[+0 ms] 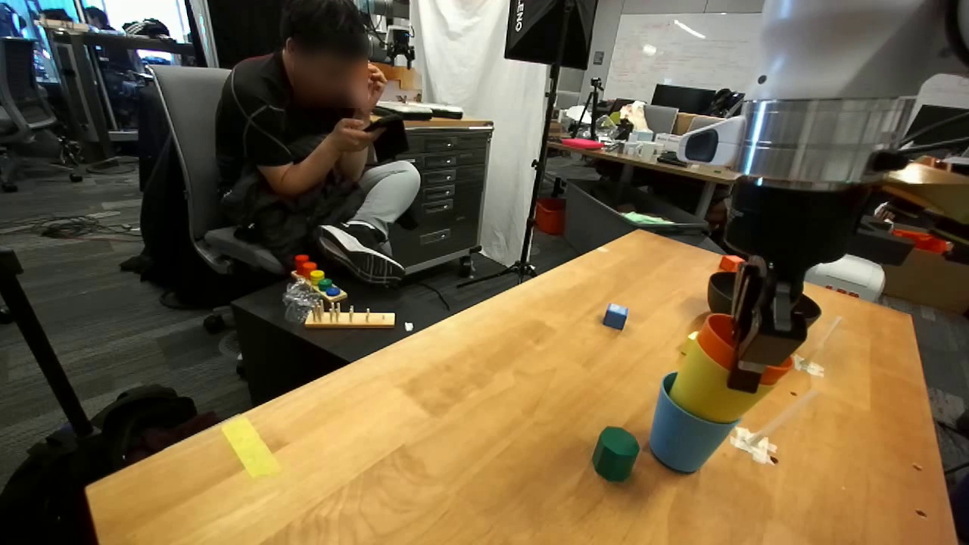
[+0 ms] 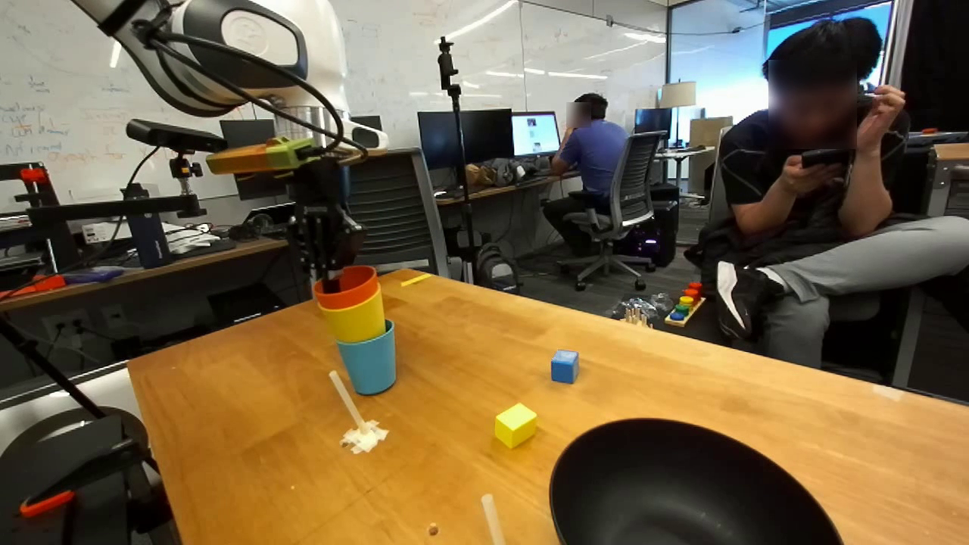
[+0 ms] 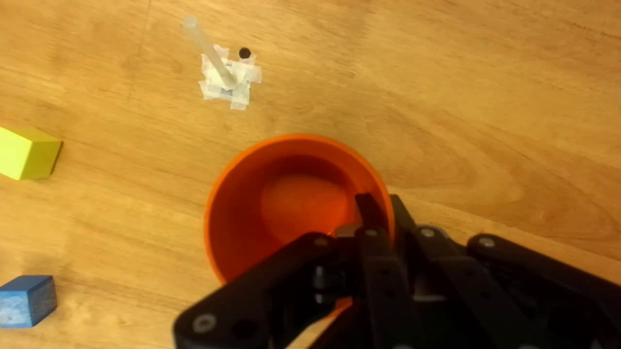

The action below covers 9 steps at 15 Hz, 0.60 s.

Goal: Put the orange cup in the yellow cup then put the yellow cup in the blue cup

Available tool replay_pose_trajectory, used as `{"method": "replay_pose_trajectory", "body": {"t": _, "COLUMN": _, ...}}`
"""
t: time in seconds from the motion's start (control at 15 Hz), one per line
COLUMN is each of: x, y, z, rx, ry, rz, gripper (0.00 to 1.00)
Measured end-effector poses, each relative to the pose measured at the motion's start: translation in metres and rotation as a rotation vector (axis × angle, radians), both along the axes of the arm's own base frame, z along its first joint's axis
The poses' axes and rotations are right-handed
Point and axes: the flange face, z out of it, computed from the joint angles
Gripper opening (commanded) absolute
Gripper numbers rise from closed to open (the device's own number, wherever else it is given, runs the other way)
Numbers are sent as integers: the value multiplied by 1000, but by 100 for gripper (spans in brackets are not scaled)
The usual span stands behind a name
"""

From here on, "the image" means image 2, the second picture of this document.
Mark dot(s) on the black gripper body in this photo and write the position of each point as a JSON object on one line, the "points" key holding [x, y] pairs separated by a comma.
{"points": [[323, 187]]}

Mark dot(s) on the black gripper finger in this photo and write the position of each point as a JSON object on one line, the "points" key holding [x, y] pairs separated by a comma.
{"points": [[340, 243], [310, 243]]}

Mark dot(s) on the orange plastic cup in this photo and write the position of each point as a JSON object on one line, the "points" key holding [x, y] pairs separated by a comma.
{"points": [[353, 290]]}

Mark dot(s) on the yellow plastic cup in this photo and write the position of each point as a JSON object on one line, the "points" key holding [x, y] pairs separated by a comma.
{"points": [[355, 323]]}

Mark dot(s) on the blue plastic cup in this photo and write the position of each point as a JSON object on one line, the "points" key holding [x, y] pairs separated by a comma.
{"points": [[371, 365]]}

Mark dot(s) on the grey mesh office chair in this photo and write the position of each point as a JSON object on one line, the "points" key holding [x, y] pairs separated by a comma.
{"points": [[398, 212]]}

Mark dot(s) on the white cloth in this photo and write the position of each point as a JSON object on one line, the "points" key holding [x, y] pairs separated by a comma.
{"points": [[185, 236]]}

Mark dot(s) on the dark double monitor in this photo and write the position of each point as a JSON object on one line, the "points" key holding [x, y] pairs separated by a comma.
{"points": [[465, 137]]}

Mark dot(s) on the long wooden desk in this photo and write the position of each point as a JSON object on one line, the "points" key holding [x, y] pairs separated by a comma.
{"points": [[152, 266]]}

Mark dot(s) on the blue bottle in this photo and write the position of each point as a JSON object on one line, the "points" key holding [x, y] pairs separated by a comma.
{"points": [[150, 236]]}

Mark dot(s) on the clear stick with white wad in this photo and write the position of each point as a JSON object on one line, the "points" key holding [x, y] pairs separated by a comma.
{"points": [[364, 436]]}

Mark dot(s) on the lit computer screen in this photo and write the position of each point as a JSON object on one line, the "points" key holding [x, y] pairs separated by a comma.
{"points": [[534, 134]]}

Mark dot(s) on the black stand with red knob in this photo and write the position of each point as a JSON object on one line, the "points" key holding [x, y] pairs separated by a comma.
{"points": [[61, 206]]}

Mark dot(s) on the yellow cube block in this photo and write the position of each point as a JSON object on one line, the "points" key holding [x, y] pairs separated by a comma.
{"points": [[517, 424]]}

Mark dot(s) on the blue cube block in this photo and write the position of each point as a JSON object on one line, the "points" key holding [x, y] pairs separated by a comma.
{"points": [[563, 369]]}

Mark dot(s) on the person in blue shirt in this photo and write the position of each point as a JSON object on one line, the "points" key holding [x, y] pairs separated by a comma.
{"points": [[596, 154]]}

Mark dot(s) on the black slanted rod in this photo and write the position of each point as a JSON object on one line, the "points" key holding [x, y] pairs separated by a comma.
{"points": [[45, 369]]}

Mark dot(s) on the black swivel office chair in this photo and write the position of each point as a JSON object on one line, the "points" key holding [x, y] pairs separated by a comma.
{"points": [[638, 184]]}

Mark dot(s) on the clear plastic stick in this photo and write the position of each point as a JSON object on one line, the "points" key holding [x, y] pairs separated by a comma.
{"points": [[491, 520]]}

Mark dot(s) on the black round bag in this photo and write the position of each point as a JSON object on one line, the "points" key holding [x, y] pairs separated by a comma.
{"points": [[70, 474]]}

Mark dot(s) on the colourful stacking toy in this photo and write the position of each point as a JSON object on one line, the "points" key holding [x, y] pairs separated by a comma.
{"points": [[686, 304]]}

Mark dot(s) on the white lamp shade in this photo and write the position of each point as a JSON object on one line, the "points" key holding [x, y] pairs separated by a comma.
{"points": [[678, 96]]}

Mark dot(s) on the black bowl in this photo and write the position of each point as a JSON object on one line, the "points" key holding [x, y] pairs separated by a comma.
{"points": [[698, 494]]}

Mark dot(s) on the seated person in black shirt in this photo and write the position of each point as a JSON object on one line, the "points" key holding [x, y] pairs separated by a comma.
{"points": [[805, 223]]}

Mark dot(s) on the black phone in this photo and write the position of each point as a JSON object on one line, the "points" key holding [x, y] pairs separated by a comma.
{"points": [[821, 158]]}

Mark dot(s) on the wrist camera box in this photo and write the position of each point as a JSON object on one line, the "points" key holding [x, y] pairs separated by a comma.
{"points": [[258, 158]]}

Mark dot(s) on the black oblong camera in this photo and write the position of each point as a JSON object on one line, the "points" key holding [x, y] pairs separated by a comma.
{"points": [[178, 134]]}

